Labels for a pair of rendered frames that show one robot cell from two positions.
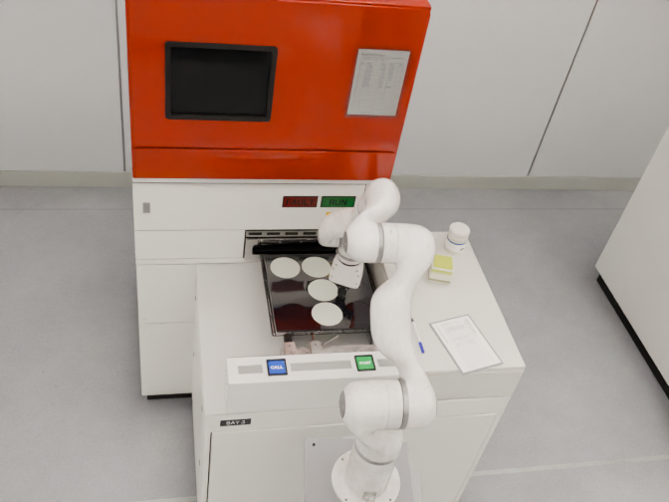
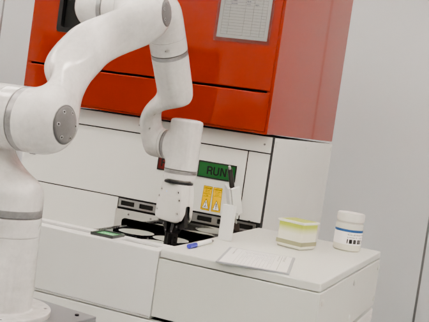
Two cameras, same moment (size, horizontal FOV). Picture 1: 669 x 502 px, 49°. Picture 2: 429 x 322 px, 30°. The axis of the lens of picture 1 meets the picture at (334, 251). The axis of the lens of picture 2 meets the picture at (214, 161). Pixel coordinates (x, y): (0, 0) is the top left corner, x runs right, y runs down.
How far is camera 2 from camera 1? 200 cm
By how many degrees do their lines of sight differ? 53
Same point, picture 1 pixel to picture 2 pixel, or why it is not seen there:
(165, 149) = not seen: hidden behind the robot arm
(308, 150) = not seen: hidden behind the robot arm
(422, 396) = (43, 88)
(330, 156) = (199, 91)
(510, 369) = (295, 282)
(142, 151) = (33, 66)
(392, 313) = (71, 32)
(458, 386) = (219, 303)
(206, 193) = (87, 138)
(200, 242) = (74, 206)
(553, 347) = not seen: outside the picture
